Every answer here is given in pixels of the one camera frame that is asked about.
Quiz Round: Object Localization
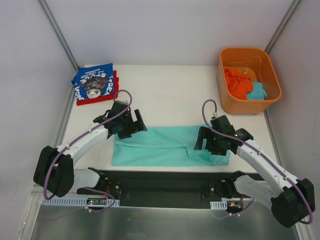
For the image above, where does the orange plastic bin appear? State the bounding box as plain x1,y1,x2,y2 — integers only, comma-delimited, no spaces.
216,47,282,115

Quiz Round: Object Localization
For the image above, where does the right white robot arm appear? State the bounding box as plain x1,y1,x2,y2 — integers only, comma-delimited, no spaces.
194,115,316,228

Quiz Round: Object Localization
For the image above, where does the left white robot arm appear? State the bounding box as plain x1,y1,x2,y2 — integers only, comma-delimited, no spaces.
33,100,147,200

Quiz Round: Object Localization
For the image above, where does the red folded t shirt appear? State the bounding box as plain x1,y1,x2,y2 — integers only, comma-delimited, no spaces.
76,70,119,106

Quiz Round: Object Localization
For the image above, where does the grey cable duct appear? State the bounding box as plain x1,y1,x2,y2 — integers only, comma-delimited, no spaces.
42,196,120,208
210,200,228,210

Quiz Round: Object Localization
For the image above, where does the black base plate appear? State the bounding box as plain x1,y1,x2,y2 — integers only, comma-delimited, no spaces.
74,167,244,209

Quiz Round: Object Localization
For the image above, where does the left grey cable duct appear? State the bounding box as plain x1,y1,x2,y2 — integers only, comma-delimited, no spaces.
42,196,120,208

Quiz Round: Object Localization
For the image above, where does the teal t shirt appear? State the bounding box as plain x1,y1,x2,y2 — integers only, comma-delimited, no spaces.
111,125,231,167

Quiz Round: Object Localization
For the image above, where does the blue graphic folded t shirt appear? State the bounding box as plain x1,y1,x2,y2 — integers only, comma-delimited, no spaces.
71,63,116,101

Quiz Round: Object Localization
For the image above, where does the right grey cable duct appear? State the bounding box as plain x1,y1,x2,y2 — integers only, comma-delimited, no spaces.
210,200,228,210

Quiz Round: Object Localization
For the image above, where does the orange t shirt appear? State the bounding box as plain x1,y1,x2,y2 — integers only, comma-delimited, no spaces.
224,67,254,100

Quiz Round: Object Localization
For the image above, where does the blue t shirt in bin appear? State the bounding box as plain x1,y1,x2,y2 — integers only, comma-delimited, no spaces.
246,81,267,100

